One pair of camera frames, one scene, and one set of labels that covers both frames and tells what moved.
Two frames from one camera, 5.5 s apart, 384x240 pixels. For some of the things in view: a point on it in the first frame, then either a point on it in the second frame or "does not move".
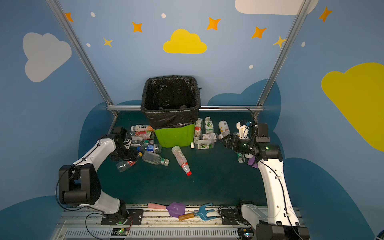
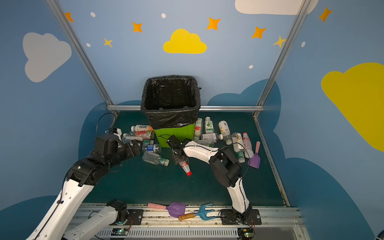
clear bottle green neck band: [152, 158] does not move
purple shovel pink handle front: [174, 209] does not move
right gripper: [233, 142] -> [177, 152]
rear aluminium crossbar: [233, 108] does not move
